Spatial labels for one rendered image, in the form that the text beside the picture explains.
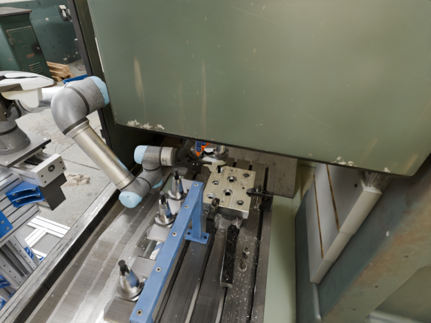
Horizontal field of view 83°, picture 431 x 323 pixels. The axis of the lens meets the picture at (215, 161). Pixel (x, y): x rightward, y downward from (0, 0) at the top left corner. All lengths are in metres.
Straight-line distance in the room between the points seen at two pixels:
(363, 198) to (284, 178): 1.11
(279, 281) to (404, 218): 0.86
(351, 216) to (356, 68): 0.46
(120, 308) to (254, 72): 0.59
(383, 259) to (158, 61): 0.70
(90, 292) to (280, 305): 0.85
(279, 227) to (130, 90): 1.26
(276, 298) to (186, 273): 0.50
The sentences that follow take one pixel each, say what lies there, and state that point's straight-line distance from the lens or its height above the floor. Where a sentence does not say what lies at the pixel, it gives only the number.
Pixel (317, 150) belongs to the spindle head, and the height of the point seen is 1.57.
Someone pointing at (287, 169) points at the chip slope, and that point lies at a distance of 1.86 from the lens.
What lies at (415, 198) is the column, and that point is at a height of 1.50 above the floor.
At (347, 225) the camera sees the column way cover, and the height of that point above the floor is 1.27.
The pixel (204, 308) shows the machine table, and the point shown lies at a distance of 1.01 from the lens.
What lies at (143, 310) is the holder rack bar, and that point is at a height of 1.23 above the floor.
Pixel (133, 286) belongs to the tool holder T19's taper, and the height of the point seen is 1.24.
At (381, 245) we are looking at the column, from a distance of 0.75.
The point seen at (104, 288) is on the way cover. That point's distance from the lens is 1.28.
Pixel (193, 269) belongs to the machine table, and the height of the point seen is 0.90.
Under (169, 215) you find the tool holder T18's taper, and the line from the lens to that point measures 0.78.
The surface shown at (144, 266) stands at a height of 1.22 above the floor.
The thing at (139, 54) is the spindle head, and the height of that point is 1.71.
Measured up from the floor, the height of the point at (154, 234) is 1.22.
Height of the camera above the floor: 1.85
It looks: 39 degrees down
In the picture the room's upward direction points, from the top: 4 degrees clockwise
